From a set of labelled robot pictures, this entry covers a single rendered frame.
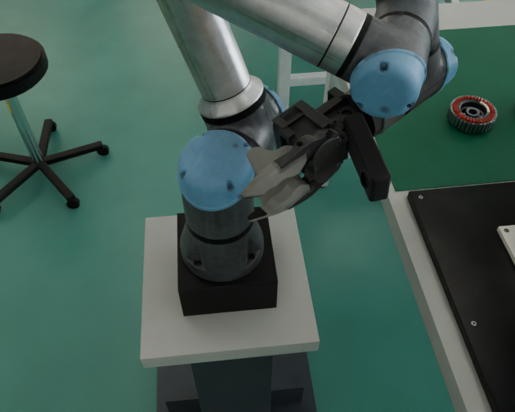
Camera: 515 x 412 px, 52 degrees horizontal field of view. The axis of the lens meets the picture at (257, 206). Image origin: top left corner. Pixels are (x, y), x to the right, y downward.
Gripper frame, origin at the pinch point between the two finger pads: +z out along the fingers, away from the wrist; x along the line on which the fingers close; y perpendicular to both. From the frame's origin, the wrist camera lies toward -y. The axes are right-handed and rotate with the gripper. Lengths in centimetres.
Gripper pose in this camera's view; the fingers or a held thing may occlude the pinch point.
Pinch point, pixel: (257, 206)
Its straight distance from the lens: 64.9
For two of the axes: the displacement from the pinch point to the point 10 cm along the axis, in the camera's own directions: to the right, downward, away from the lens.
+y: -6.2, -5.8, 5.3
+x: -1.3, -5.8, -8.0
